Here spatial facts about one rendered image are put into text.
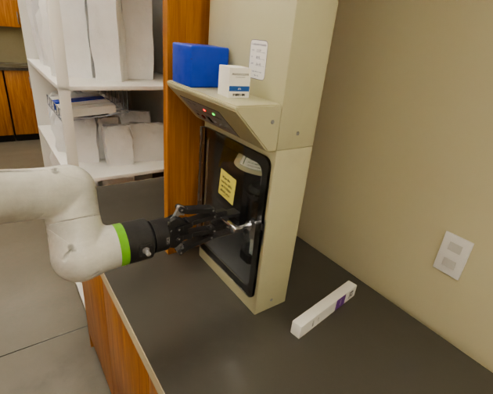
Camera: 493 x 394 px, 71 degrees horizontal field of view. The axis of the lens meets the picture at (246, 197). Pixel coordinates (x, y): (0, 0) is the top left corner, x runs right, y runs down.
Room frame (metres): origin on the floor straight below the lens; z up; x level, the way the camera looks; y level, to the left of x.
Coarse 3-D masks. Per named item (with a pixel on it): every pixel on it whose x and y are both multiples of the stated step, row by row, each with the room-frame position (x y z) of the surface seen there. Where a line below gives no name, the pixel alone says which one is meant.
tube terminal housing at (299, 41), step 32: (224, 0) 0.93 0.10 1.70; (256, 0) 0.83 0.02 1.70; (288, 0) 0.75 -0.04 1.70; (320, 0) 0.76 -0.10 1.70; (224, 32) 0.92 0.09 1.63; (256, 32) 0.82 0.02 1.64; (288, 32) 0.74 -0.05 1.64; (320, 32) 0.77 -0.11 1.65; (288, 64) 0.73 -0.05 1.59; (320, 64) 0.78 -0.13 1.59; (288, 96) 0.74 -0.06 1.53; (320, 96) 0.79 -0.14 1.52; (288, 128) 0.74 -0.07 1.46; (288, 160) 0.75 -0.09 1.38; (288, 192) 0.76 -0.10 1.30; (288, 224) 0.77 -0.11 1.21; (288, 256) 0.78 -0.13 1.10; (256, 288) 0.73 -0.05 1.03
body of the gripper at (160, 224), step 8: (152, 224) 0.66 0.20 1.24; (160, 224) 0.66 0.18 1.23; (168, 224) 0.68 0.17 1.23; (176, 224) 0.69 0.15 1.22; (160, 232) 0.65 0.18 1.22; (168, 232) 0.66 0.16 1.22; (176, 232) 0.69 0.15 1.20; (184, 232) 0.70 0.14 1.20; (160, 240) 0.64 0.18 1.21; (168, 240) 0.65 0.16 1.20; (176, 240) 0.69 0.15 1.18; (160, 248) 0.64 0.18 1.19; (168, 248) 0.66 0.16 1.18
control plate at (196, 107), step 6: (186, 102) 0.91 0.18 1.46; (192, 102) 0.86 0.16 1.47; (192, 108) 0.91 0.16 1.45; (198, 108) 0.86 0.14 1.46; (204, 108) 0.81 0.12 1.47; (210, 108) 0.78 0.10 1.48; (204, 114) 0.86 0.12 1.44; (210, 114) 0.82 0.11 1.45; (216, 114) 0.78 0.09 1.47; (216, 120) 0.82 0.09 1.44; (222, 120) 0.78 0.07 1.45; (222, 126) 0.82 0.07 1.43; (228, 126) 0.78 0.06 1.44; (234, 132) 0.78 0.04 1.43
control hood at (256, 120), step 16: (192, 96) 0.82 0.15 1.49; (208, 96) 0.75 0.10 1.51; (224, 96) 0.75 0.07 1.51; (256, 96) 0.79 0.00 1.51; (224, 112) 0.72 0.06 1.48; (240, 112) 0.66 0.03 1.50; (256, 112) 0.69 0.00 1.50; (272, 112) 0.71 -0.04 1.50; (240, 128) 0.72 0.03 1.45; (256, 128) 0.69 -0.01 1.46; (272, 128) 0.72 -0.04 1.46; (256, 144) 0.73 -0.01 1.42; (272, 144) 0.72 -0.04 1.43
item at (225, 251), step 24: (216, 144) 0.90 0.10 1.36; (240, 144) 0.82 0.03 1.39; (216, 168) 0.90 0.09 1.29; (240, 168) 0.81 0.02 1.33; (264, 168) 0.74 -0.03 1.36; (216, 192) 0.89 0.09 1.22; (240, 192) 0.80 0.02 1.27; (264, 192) 0.73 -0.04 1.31; (240, 216) 0.79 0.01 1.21; (216, 240) 0.88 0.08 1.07; (240, 240) 0.79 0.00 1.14; (240, 264) 0.78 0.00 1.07; (240, 288) 0.77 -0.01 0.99
